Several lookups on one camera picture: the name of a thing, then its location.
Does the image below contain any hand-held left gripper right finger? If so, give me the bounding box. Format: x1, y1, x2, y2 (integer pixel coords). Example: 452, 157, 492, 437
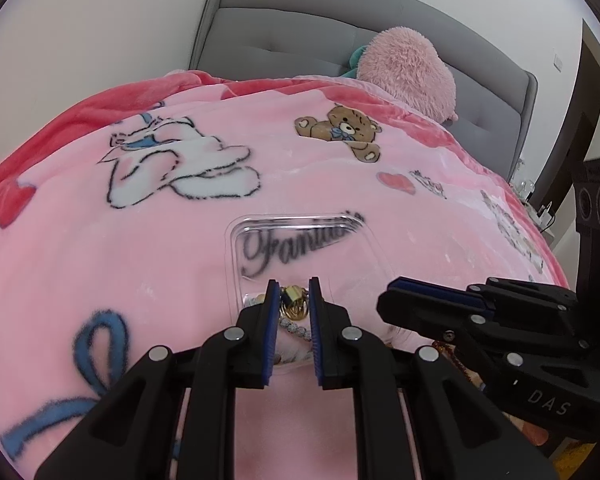
308, 276, 561, 480

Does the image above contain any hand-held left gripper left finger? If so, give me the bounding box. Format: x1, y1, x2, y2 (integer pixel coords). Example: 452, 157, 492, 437
34, 279, 280, 480

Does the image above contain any teal plush toy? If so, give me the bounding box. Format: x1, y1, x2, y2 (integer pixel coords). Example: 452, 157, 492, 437
337, 44, 373, 80

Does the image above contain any white charger plug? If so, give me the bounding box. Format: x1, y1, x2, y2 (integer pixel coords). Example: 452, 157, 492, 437
532, 200, 557, 233

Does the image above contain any yellow orange item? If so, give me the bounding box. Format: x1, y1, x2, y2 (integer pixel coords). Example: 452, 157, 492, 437
515, 412, 600, 476

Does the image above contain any pink printed blanket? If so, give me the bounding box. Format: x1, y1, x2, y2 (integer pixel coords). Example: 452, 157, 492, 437
0, 69, 571, 480

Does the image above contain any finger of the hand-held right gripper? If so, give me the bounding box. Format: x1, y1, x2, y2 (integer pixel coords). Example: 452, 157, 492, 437
386, 276, 582, 335
376, 290, 596, 376

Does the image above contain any grey upholstered headboard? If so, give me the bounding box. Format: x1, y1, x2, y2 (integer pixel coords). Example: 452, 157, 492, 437
189, 0, 538, 181

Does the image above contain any clear plastic tray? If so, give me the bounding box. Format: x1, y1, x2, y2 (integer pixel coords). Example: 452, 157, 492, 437
225, 214, 421, 376

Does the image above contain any silver rhinestone bracelet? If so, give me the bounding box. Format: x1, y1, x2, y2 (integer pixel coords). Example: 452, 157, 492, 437
247, 294, 314, 342

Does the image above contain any brown beaded bracelet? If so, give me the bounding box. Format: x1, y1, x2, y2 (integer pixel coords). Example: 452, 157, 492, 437
431, 340, 470, 377

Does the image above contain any gold ring jewelry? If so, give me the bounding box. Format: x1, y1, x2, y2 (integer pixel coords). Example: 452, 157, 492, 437
279, 285, 311, 322

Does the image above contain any pink plush toy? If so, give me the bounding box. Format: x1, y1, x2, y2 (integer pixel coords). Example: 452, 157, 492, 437
356, 26, 460, 123

